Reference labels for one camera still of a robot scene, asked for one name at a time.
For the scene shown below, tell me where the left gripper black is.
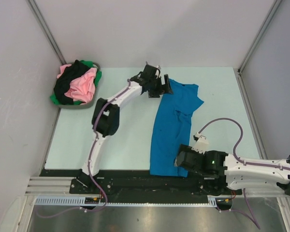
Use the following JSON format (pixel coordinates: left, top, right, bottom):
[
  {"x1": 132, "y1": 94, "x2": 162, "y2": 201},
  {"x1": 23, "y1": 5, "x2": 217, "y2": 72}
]
[{"x1": 148, "y1": 75, "x2": 173, "y2": 99}]

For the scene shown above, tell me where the blue t shirt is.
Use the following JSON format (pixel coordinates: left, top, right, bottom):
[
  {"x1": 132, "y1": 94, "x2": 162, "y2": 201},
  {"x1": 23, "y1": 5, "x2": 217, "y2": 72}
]
[{"x1": 149, "y1": 79, "x2": 203, "y2": 177}]

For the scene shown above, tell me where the grey laundry basket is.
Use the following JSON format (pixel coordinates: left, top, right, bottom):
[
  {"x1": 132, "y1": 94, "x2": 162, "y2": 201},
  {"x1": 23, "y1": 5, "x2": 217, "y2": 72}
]
[{"x1": 54, "y1": 62, "x2": 101, "y2": 110}]

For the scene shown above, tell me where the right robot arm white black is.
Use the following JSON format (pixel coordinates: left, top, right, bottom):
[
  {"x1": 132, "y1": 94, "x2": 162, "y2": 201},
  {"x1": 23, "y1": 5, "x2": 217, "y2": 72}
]
[{"x1": 174, "y1": 145, "x2": 290, "y2": 196}]

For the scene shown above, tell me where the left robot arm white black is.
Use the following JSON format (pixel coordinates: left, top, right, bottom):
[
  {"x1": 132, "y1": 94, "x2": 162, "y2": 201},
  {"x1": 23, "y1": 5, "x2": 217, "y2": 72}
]
[{"x1": 80, "y1": 64, "x2": 174, "y2": 193}]

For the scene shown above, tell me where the pink t shirt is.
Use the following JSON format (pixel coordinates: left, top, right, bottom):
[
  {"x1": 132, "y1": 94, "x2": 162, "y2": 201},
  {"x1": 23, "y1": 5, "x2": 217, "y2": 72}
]
[{"x1": 57, "y1": 64, "x2": 98, "y2": 103}]

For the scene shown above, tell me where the black t shirt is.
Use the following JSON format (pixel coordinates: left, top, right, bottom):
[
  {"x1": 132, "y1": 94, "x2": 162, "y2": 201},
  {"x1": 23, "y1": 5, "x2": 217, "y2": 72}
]
[{"x1": 54, "y1": 60, "x2": 89, "y2": 105}]

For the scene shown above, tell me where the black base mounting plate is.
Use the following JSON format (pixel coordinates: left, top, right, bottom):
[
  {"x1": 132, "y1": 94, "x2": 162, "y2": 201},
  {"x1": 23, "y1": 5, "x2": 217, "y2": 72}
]
[{"x1": 40, "y1": 169, "x2": 242, "y2": 203}]

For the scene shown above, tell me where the green t shirt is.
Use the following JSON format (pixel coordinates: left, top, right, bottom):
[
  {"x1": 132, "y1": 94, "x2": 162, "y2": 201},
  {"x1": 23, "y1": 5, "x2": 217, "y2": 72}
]
[{"x1": 50, "y1": 59, "x2": 103, "y2": 106}]

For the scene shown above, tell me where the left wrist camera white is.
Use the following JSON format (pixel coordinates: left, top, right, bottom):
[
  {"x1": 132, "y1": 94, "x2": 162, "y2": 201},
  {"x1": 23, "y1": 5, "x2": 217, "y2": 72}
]
[{"x1": 155, "y1": 65, "x2": 161, "y2": 78}]

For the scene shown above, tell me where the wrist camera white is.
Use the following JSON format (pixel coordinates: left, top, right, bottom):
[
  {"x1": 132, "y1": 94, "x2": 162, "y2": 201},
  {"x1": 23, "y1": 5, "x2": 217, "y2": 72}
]
[
  {"x1": 155, "y1": 65, "x2": 161, "y2": 78},
  {"x1": 192, "y1": 132, "x2": 209, "y2": 154}
]

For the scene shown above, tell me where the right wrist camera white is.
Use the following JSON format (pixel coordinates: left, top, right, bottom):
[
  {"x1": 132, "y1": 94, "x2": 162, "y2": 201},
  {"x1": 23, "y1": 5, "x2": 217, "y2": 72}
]
[{"x1": 192, "y1": 132, "x2": 209, "y2": 154}]

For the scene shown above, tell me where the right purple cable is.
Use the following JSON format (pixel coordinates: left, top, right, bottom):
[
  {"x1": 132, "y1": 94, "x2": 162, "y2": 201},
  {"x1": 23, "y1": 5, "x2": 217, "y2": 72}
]
[{"x1": 198, "y1": 117, "x2": 290, "y2": 229}]

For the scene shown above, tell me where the purple cable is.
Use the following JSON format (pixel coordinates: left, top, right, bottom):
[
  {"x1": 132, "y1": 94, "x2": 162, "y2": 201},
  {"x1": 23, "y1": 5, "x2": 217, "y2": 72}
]
[
  {"x1": 35, "y1": 61, "x2": 150, "y2": 218},
  {"x1": 198, "y1": 117, "x2": 290, "y2": 229}
]

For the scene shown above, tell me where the white slotted cable duct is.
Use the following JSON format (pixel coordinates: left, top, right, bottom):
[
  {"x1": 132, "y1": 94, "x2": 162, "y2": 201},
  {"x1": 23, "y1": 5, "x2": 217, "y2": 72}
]
[{"x1": 35, "y1": 196, "x2": 217, "y2": 207}]

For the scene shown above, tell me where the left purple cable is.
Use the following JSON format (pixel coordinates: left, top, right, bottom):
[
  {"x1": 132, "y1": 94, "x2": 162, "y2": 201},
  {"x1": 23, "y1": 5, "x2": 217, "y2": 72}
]
[{"x1": 35, "y1": 61, "x2": 150, "y2": 218}]

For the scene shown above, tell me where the aluminium frame rail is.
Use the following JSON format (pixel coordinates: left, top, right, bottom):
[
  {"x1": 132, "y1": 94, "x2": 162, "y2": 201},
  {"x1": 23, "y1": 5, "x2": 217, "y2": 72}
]
[{"x1": 25, "y1": 176, "x2": 286, "y2": 197}]

